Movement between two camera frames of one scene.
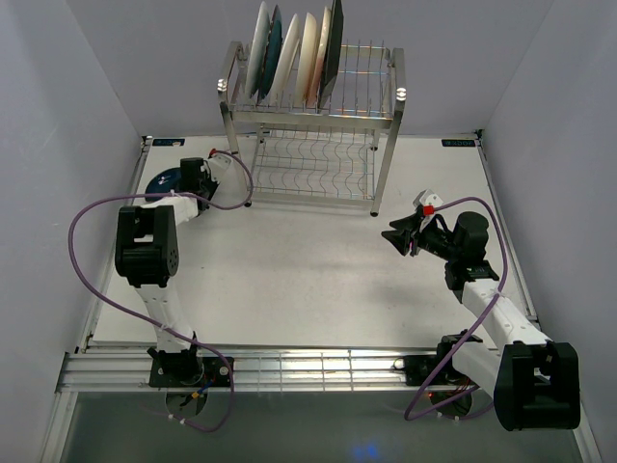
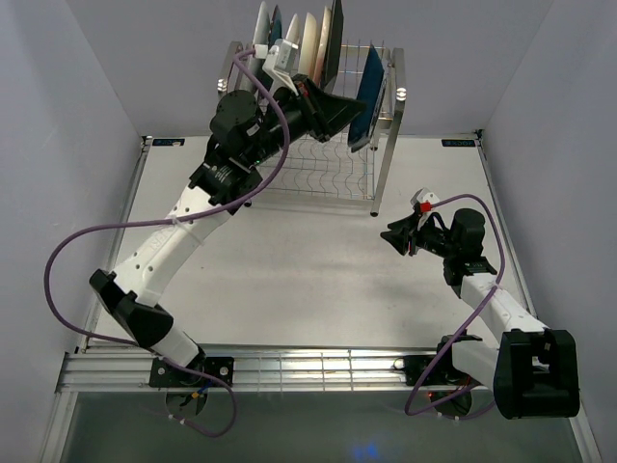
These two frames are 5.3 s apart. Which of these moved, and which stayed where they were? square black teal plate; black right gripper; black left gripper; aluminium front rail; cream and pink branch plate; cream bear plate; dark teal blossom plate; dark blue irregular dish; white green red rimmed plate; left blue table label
Moved: white green red rimmed plate; dark blue irregular dish; black left gripper; dark teal blossom plate
Stayed: left blue table label; black right gripper; cream bear plate; aluminium front rail; square black teal plate; cream and pink branch plate
